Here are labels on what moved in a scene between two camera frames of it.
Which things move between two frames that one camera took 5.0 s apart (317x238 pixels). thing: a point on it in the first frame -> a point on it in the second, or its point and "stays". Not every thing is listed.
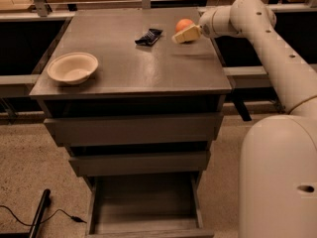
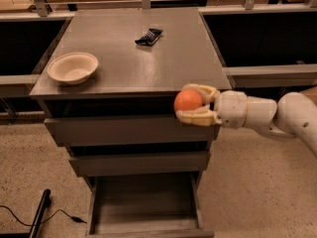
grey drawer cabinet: x=137 y=114 stays
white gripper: x=207 y=26 -> x=232 y=108
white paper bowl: x=72 y=67 stays
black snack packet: x=150 y=38 stays
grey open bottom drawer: x=147 y=205 stays
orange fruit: x=183 y=24 -> x=187 y=99
